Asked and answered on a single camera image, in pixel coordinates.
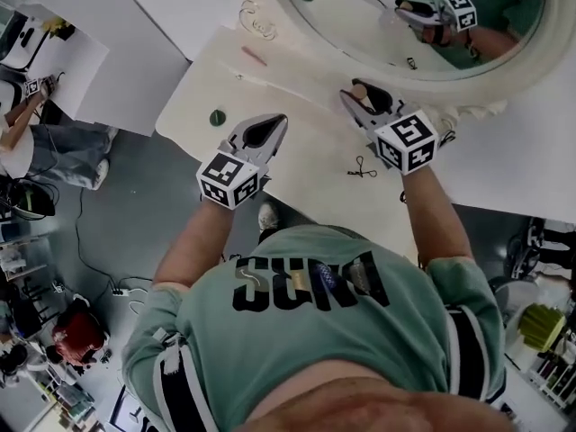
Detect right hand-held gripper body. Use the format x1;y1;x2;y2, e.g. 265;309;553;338
363;101;440;177

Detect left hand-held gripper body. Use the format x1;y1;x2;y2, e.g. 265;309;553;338
196;137;274;212

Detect small pink bottle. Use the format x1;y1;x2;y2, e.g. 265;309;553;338
351;82;377;111

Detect person's right forearm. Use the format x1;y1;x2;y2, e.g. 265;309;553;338
401;167;474;261

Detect person's left forearm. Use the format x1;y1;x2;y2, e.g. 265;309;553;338
152;193;239;288

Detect white dressing table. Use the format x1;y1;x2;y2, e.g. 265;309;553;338
155;24;455;266

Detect person's grey shoe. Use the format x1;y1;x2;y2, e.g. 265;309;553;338
257;200;283;243

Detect oval white-framed mirror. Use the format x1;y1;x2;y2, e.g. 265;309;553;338
237;0;562;130

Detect pink stick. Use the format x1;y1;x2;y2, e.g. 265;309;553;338
240;45;268;68

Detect white desk unit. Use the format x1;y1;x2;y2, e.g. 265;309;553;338
30;4;112;125

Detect person's green t-shirt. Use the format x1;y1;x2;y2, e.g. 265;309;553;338
121;222;509;432

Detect white round stool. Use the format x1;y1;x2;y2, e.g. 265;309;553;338
491;276;541;328

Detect black device with green stripe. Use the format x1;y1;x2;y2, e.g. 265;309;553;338
0;180;58;220

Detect yellow flowers in black pot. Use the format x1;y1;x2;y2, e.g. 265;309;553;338
41;15;77;42

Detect lime green ribbed pot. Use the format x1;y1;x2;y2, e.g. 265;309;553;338
518;302;568;353

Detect white black appliance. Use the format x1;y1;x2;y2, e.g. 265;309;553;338
0;9;47;69

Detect person's head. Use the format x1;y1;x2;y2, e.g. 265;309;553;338
249;360;523;432

